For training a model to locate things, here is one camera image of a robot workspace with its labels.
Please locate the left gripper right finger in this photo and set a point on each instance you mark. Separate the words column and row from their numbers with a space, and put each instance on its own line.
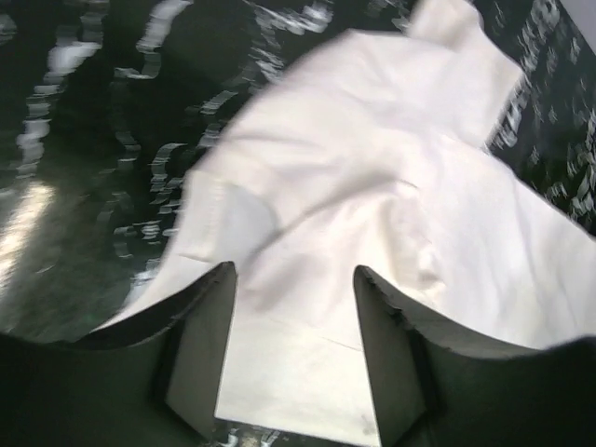
column 435, row 382

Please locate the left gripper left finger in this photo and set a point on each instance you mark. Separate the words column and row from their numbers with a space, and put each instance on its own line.
column 148, row 380

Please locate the cream white t shirt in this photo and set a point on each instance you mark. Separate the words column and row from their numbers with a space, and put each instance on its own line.
column 455, row 160

